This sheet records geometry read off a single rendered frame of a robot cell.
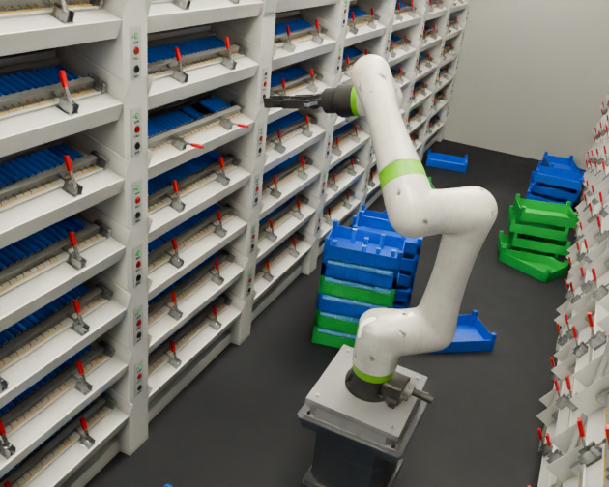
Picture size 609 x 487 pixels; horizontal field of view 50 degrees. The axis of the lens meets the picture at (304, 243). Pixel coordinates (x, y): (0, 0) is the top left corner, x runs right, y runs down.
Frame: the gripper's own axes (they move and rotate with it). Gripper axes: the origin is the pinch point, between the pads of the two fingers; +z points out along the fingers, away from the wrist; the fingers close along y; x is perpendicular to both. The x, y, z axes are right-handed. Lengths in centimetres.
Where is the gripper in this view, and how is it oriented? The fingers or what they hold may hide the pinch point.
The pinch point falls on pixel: (276, 101)
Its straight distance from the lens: 208.4
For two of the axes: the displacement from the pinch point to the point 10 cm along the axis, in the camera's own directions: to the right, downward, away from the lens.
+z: -9.1, -0.7, 4.1
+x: -0.9, -9.3, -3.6
